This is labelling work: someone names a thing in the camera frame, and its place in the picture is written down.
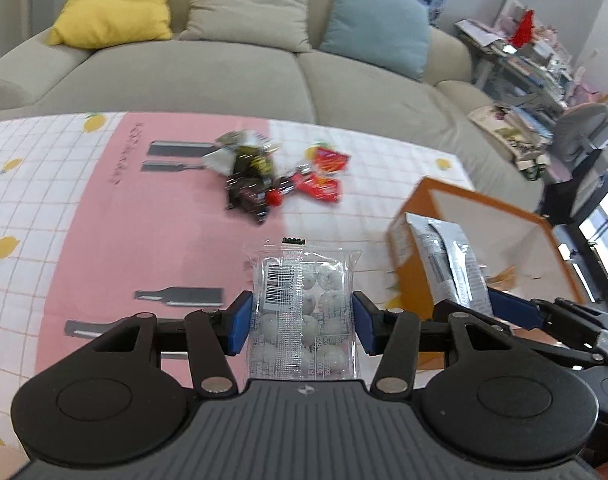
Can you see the pink white checkered tablecloth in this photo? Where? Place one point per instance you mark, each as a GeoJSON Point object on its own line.
{"type": "Point", "coordinates": [83, 226]}

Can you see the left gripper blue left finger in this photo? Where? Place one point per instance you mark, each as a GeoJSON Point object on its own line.
{"type": "Point", "coordinates": [237, 319]}

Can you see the grey office chair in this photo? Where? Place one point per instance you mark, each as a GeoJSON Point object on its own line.
{"type": "Point", "coordinates": [577, 163]}

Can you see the mixed fruit chips bag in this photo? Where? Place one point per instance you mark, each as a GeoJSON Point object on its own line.
{"type": "Point", "coordinates": [451, 268]}

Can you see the white blue snack bag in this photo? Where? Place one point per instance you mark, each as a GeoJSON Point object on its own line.
{"type": "Point", "coordinates": [231, 144]}

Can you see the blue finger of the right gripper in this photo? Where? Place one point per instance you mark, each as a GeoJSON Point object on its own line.
{"type": "Point", "coordinates": [518, 311]}

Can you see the light blue cushion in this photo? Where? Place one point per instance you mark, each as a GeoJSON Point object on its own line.
{"type": "Point", "coordinates": [391, 34]}

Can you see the red spicy strip packet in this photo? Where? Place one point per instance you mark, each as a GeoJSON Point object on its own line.
{"type": "Point", "coordinates": [319, 174]}

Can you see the beige sofa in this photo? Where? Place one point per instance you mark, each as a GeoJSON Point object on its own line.
{"type": "Point", "coordinates": [315, 87]}

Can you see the floral tote bag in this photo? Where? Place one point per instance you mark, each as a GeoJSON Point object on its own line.
{"type": "Point", "coordinates": [519, 135]}

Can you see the yellow cushion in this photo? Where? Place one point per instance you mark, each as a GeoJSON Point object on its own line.
{"type": "Point", "coordinates": [99, 24]}

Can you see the black yellow snack bag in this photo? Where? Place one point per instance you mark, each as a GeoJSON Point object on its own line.
{"type": "Point", "coordinates": [252, 177]}

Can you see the orange cardboard box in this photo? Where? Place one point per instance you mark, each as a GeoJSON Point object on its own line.
{"type": "Point", "coordinates": [508, 242]}

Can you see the clear rice cake bag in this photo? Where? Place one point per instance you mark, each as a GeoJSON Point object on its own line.
{"type": "Point", "coordinates": [302, 325]}

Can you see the cluttered side shelf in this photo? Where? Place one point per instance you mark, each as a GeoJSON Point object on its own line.
{"type": "Point", "coordinates": [536, 76]}

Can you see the beige cushion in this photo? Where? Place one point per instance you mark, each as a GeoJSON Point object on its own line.
{"type": "Point", "coordinates": [278, 24]}

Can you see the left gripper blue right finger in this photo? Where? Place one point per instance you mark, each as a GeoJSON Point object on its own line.
{"type": "Point", "coordinates": [368, 322]}

